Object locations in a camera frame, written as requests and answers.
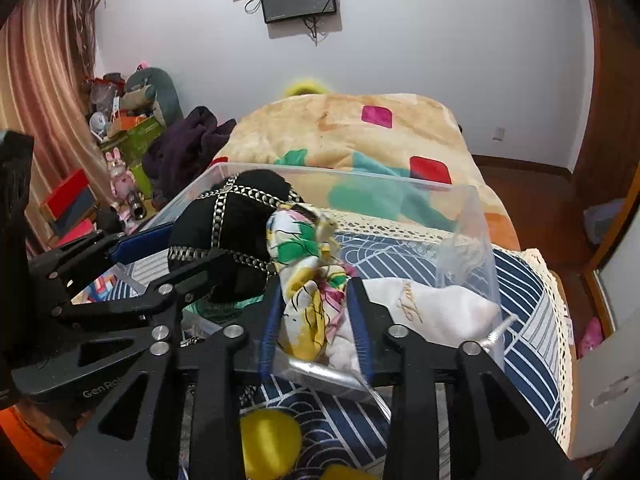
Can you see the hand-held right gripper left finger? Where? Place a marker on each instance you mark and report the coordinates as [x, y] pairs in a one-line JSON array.
[[269, 330]]

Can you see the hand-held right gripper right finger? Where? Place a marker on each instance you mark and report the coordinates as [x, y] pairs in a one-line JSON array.
[[361, 332]]

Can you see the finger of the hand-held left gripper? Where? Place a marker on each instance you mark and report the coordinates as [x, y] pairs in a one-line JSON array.
[[142, 245], [200, 270]]

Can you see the floral patterned cloth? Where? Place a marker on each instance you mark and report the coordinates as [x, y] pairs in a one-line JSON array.
[[305, 260]]

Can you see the clear plastic storage box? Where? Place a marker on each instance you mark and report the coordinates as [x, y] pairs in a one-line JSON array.
[[300, 172]]

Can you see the green cloth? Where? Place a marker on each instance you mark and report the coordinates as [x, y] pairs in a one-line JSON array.
[[230, 307]]

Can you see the red chair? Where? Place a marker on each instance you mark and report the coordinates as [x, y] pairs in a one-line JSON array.
[[65, 192]]

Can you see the colourful zigzag cloth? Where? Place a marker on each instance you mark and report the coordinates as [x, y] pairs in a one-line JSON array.
[[107, 285]]

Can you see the pink rabbit toy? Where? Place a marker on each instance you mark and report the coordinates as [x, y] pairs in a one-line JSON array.
[[120, 175]]

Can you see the white cloth with gold embroidery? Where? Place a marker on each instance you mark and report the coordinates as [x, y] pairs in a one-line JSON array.
[[440, 310]]

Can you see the dark purple cloth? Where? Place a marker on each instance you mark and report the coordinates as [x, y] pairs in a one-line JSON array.
[[185, 150]]

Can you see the green cardboard box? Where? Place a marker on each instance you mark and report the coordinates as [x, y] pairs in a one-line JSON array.
[[140, 137]]

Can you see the yellow round object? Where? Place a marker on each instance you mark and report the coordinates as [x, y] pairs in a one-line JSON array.
[[270, 440]]

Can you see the clear plastic bag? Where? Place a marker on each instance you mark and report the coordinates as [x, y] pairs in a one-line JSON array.
[[465, 255]]

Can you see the pink striped curtain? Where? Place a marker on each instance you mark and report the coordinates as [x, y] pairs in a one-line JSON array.
[[40, 70]]

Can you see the grey green dinosaur plush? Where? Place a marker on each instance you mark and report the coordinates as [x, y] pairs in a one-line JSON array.
[[160, 90]]

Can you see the navy wave patterned bed sheet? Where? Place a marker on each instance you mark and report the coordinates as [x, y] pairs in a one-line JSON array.
[[520, 300]]

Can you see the yellow green plush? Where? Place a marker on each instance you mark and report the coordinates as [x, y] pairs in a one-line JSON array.
[[302, 87]]

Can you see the pink slipper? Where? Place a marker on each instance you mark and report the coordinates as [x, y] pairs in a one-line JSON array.
[[591, 337]]

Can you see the orange cloth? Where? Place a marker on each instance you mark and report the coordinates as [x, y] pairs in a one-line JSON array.
[[25, 445]]

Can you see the white cardboard box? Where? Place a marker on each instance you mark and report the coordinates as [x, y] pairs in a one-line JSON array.
[[610, 390]]

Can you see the grey bag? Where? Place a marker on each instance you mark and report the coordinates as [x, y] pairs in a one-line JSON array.
[[602, 222]]

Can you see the brown wooden wardrobe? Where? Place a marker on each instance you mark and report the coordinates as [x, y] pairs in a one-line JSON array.
[[615, 110]]

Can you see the white wall socket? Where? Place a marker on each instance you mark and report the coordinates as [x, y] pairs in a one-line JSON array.
[[498, 133]]

